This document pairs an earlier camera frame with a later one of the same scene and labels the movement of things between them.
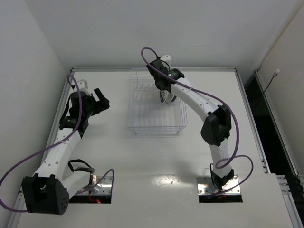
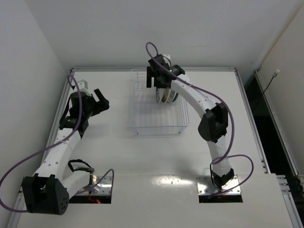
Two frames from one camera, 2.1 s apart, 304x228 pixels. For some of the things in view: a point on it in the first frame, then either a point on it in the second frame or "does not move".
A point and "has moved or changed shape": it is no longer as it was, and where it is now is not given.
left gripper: [94, 104] does not move
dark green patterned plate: [174, 97] does not move
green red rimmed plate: [162, 98] has moved or changed shape
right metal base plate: [205, 186] does not move
